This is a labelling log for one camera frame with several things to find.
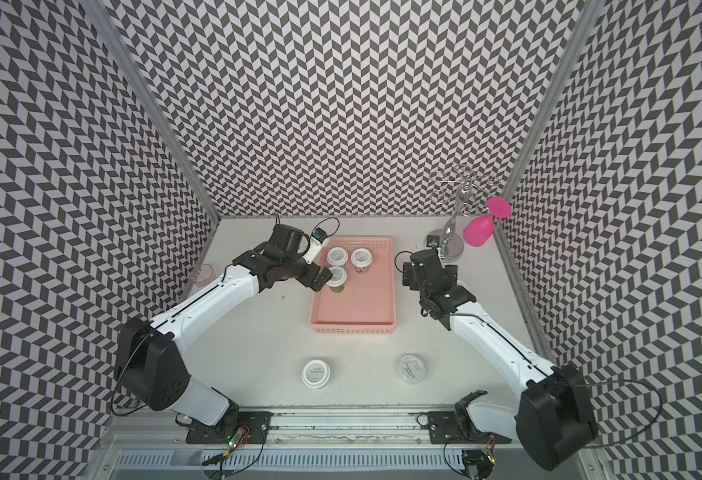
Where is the green label yogurt cup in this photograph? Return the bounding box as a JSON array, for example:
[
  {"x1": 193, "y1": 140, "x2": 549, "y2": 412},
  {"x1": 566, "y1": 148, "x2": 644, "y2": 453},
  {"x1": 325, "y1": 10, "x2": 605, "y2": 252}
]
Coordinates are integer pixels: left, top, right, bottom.
[{"x1": 326, "y1": 266, "x2": 348, "y2": 293}]

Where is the beige label yogurt cup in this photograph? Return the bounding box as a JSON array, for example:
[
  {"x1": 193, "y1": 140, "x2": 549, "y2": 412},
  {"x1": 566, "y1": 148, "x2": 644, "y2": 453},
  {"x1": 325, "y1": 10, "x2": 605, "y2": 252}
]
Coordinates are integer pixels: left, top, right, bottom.
[{"x1": 326, "y1": 247, "x2": 349, "y2": 268}]

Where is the red label yogurt cup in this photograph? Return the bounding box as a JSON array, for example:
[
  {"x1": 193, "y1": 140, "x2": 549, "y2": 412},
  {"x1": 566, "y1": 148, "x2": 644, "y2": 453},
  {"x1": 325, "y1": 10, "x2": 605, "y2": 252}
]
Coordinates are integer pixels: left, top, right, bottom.
[{"x1": 350, "y1": 248, "x2": 374, "y2": 274}]

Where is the pink plastic basket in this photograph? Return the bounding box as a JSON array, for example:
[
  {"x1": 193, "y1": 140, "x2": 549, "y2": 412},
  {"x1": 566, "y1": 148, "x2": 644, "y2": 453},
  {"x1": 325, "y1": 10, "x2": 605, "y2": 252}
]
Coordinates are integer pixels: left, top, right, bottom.
[{"x1": 309, "y1": 236, "x2": 397, "y2": 334}]

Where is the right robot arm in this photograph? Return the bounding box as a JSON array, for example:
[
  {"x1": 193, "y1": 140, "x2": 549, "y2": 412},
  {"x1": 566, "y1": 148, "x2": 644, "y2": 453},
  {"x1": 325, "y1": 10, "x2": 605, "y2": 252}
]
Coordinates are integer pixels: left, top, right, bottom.
[{"x1": 403, "y1": 249, "x2": 599, "y2": 471}]

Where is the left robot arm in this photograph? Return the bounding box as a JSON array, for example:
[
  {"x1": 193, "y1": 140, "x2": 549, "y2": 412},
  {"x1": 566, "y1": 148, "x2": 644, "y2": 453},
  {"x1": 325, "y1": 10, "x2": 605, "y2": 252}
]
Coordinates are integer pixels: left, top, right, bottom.
[{"x1": 114, "y1": 223, "x2": 332, "y2": 430}]

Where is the clear lid yogurt cup front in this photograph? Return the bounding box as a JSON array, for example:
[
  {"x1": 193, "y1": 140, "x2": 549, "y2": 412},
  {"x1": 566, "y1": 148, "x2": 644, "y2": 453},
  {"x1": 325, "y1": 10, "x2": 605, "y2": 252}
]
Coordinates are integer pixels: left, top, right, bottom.
[{"x1": 398, "y1": 354, "x2": 427, "y2": 385}]

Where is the white lid yogurt cup front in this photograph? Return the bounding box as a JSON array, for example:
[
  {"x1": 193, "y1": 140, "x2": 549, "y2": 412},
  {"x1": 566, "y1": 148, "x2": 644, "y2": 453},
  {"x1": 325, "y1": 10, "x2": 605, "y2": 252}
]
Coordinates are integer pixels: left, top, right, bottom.
[{"x1": 302, "y1": 359, "x2": 331, "y2": 389}]

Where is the silver metal cup stand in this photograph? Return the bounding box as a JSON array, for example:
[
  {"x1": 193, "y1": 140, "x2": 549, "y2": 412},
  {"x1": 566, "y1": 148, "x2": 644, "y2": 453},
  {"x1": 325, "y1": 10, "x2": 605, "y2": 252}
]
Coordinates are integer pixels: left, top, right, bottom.
[{"x1": 426, "y1": 171, "x2": 499, "y2": 263}]

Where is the magenta plastic wine glass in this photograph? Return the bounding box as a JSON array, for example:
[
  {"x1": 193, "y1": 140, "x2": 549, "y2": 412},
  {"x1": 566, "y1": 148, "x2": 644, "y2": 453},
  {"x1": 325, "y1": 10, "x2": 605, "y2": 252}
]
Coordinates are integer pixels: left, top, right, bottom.
[{"x1": 463, "y1": 197, "x2": 513, "y2": 247}]

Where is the clear pink glass cup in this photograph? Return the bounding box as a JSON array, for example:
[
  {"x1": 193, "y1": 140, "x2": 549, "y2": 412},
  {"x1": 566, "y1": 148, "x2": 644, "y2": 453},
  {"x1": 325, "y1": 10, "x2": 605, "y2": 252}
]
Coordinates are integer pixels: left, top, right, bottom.
[{"x1": 191, "y1": 263, "x2": 217, "y2": 288}]

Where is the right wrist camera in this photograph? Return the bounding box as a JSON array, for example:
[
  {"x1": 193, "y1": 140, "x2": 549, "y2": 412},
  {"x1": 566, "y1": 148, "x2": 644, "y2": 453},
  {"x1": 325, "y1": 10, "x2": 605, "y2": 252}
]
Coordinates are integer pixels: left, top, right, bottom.
[{"x1": 425, "y1": 234, "x2": 441, "y2": 249}]

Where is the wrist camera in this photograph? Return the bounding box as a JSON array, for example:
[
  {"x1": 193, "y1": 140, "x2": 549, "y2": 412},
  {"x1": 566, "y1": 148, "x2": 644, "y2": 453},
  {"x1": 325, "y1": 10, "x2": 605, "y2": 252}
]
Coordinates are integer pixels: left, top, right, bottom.
[
  {"x1": 302, "y1": 227, "x2": 329, "y2": 264},
  {"x1": 425, "y1": 234, "x2": 441, "y2": 249}
]

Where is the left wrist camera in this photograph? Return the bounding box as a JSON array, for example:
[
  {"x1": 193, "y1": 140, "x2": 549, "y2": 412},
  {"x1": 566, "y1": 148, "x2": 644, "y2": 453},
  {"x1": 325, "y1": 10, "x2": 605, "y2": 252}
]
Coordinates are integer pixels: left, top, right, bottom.
[{"x1": 302, "y1": 227, "x2": 329, "y2": 264}]

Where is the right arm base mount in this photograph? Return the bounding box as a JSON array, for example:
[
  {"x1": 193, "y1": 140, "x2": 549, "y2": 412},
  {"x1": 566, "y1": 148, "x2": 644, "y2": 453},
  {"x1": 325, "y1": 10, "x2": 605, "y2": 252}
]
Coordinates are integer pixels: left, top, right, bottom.
[{"x1": 419, "y1": 410, "x2": 511, "y2": 445}]

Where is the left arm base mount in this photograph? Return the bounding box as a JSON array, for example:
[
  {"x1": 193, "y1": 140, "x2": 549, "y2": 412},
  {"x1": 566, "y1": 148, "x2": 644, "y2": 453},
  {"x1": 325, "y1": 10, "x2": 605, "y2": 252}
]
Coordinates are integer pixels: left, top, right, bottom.
[{"x1": 186, "y1": 409, "x2": 273, "y2": 445}]

